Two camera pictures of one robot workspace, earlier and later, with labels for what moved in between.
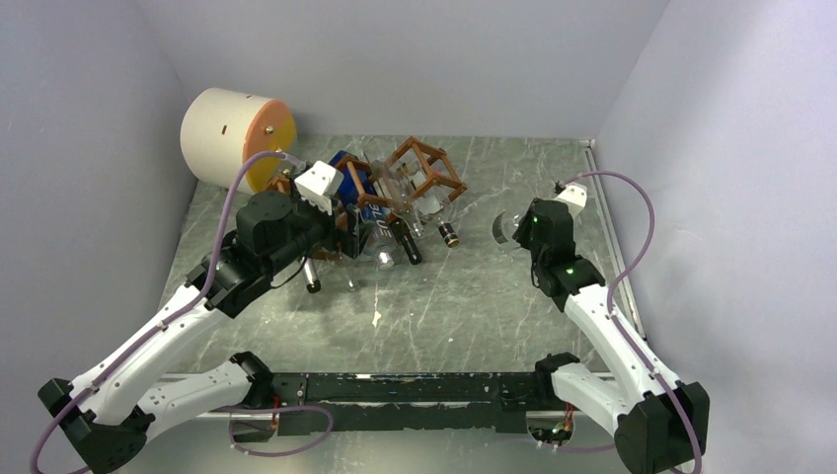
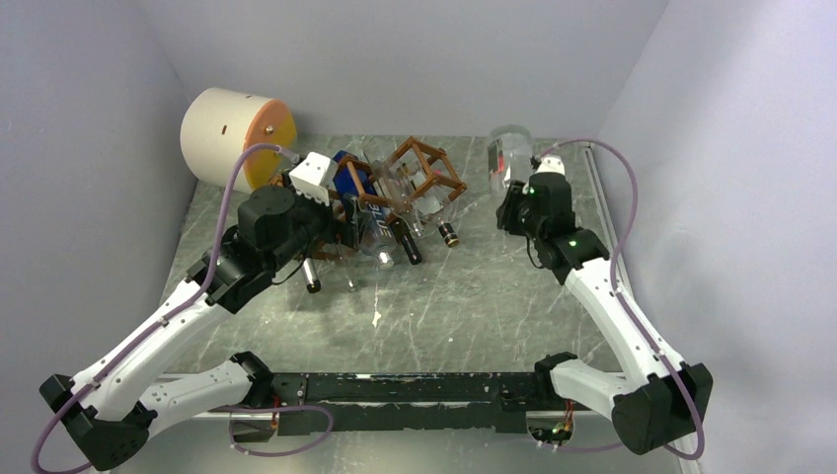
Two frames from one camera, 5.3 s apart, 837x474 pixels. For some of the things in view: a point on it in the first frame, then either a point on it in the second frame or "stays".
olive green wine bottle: (312, 276) stays
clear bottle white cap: (504, 224) → (509, 156)
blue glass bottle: (368, 203) stays
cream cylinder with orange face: (222, 128) stays
